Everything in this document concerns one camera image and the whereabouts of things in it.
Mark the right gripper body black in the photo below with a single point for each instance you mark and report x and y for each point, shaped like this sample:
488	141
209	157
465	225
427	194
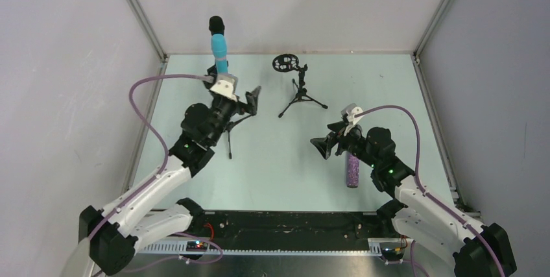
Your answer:
340	138

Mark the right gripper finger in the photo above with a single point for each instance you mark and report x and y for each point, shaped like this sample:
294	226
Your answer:
338	127
324	145

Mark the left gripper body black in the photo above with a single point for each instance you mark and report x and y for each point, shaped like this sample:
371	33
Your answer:
237	107

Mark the purple glitter microphone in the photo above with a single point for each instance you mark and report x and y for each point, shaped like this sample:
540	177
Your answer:
352	171

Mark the tripod stand with shock mount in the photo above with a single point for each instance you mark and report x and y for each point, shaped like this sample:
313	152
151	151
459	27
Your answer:
285	63

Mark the teal blue microphone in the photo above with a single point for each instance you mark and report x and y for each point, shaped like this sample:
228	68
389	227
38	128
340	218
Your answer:
219	50

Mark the black microphone orange end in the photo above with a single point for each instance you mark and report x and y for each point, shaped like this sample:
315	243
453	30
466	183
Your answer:
216	25

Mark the round base clip mic stand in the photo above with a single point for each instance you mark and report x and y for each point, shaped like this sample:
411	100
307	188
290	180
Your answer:
212	72

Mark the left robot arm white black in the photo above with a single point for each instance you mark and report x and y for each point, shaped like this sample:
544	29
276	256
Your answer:
110	237

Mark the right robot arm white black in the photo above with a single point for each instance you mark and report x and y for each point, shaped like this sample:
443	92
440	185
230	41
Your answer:
467	245

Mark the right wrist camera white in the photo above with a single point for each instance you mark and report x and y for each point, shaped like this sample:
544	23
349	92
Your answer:
351	116

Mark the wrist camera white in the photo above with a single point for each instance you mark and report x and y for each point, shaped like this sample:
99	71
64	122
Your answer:
351	116
225	85

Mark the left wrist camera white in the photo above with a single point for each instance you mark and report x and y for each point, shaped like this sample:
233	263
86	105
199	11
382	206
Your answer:
225	85

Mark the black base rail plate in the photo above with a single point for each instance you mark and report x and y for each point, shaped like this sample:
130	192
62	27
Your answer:
291	231

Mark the left aluminium frame post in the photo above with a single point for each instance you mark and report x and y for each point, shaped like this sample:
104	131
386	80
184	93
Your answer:
146	27

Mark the aluminium frame post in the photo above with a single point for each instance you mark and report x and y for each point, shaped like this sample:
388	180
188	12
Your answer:
146	27
436	19

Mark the right aluminium frame post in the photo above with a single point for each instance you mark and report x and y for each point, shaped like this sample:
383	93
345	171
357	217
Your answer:
436	19

